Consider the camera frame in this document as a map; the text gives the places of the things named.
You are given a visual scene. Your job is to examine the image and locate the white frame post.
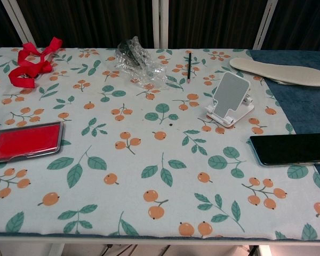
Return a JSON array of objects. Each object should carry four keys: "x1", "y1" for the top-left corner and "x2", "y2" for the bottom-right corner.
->
[
  {"x1": 151, "y1": 0, "x2": 170, "y2": 50},
  {"x1": 254, "y1": 0, "x2": 274, "y2": 50},
  {"x1": 1, "y1": 0, "x2": 27, "y2": 51}
]

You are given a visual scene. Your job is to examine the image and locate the white shoe insole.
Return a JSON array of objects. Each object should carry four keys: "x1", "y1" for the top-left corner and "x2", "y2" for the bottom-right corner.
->
[{"x1": 229, "y1": 57, "x2": 320, "y2": 87}]

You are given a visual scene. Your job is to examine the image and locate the floral fruit print tablecloth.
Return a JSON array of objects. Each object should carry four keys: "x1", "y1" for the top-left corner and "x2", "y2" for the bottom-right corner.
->
[{"x1": 0, "y1": 47, "x2": 320, "y2": 238}]

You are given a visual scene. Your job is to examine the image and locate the black pencil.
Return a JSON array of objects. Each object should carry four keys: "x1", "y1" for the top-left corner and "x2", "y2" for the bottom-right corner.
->
[{"x1": 186, "y1": 52, "x2": 193, "y2": 82}]

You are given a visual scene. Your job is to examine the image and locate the white plastic holder tray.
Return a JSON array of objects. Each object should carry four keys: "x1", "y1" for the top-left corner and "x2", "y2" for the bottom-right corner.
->
[{"x1": 204, "y1": 71, "x2": 255, "y2": 127}]

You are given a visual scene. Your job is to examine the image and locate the blue felt table mat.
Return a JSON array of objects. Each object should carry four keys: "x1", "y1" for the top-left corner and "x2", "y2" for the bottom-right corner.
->
[{"x1": 246, "y1": 49, "x2": 320, "y2": 199}]

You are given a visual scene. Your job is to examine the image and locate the black pleated curtain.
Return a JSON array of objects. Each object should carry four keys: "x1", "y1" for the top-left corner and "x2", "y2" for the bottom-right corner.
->
[{"x1": 0, "y1": 0, "x2": 320, "y2": 52}]

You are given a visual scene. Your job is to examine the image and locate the red card in clear case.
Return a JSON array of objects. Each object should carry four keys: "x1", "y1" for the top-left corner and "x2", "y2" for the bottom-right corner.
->
[{"x1": 0, "y1": 121, "x2": 65, "y2": 164}]

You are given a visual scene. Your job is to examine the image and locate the red ribbon lanyard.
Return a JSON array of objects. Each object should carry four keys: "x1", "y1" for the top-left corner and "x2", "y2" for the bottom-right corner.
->
[{"x1": 8, "y1": 37, "x2": 63, "y2": 89}]

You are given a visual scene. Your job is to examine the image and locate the white table frame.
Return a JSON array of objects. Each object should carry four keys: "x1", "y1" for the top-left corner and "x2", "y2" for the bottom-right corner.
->
[{"x1": 0, "y1": 235, "x2": 320, "y2": 256}]

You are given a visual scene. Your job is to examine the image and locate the crumpled clear plastic bag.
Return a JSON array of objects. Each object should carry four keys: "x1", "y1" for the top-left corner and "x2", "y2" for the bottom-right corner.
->
[{"x1": 115, "y1": 36, "x2": 168, "y2": 90}]

